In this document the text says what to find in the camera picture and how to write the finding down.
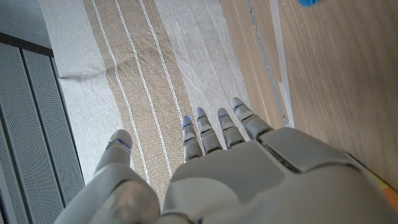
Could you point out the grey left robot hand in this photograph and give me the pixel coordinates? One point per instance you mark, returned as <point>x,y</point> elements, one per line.
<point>264,186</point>

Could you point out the Rubik's cube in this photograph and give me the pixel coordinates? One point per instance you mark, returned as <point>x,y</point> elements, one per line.
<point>388,193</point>

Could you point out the clear tape strip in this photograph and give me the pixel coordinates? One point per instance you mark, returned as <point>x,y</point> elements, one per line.
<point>281,62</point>

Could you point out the grey tape table outline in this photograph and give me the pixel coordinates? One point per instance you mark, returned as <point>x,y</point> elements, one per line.
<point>262,56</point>

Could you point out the beige striped curtain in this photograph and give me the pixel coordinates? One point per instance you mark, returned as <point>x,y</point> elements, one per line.
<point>155,62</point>

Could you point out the small blue cap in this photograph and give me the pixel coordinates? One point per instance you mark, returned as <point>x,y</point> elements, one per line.
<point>308,2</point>

